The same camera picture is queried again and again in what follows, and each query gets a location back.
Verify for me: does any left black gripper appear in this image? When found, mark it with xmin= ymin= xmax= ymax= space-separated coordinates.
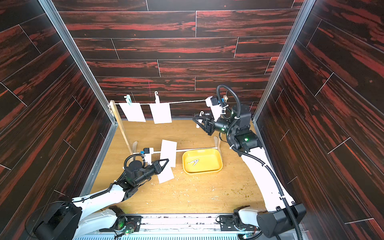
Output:
xmin=133 ymin=158 xmax=169 ymax=187

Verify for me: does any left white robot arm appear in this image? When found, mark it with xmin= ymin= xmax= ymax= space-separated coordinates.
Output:
xmin=30 ymin=153 xmax=169 ymax=240

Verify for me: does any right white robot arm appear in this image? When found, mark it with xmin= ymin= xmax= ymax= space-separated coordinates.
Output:
xmin=193 ymin=85 xmax=307 ymax=240

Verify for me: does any yellow plastic tray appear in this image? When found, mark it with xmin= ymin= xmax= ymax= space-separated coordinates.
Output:
xmin=183 ymin=149 xmax=223 ymax=175

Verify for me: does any green white clothespin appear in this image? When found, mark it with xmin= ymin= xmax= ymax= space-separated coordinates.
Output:
xmin=124 ymin=95 xmax=132 ymax=105

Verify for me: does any aluminium corner profile left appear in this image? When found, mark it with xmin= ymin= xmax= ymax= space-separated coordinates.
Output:
xmin=38 ymin=0 xmax=118 ymax=124

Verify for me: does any aluminium corner profile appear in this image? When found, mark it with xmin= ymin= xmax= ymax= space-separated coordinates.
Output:
xmin=251 ymin=0 xmax=316 ymax=124
xmin=38 ymin=0 xmax=118 ymax=124

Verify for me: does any aluminium corner profile right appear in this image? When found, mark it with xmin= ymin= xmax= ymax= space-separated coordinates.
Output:
xmin=251 ymin=0 xmax=316 ymax=124

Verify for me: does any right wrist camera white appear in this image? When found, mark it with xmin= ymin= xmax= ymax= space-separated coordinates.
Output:
xmin=205 ymin=96 xmax=228 ymax=122

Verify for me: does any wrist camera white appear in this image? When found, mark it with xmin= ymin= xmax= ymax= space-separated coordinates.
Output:
xmin=205 ymin=96 xmax=228 ymax=122
xmin=141 ymin=148 xmax=154 ymax=165

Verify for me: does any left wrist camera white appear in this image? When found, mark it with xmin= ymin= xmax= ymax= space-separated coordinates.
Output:
xmin=141 ymin=148 xmax=154 ymax=165

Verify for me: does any wooden string rack frame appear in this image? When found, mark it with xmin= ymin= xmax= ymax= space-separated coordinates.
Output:
xmin=108 ymin=100 xmax=222 ymax=154

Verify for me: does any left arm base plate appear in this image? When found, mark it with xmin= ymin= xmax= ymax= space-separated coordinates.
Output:
xmin=113 ymin=215 xmax=142 ymax=234

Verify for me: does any aluminium front rail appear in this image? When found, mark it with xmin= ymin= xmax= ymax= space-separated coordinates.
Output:
xmin=74 ymin=213 xmax=307 ymax=240

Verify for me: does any white string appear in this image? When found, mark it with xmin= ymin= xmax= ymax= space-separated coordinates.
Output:
xmin=110 ymin=98 xmax=217 ymax=106

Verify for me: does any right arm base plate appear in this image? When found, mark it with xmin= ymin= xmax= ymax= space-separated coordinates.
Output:
xmin=216 ymin=215 xmax=255 ymax=232

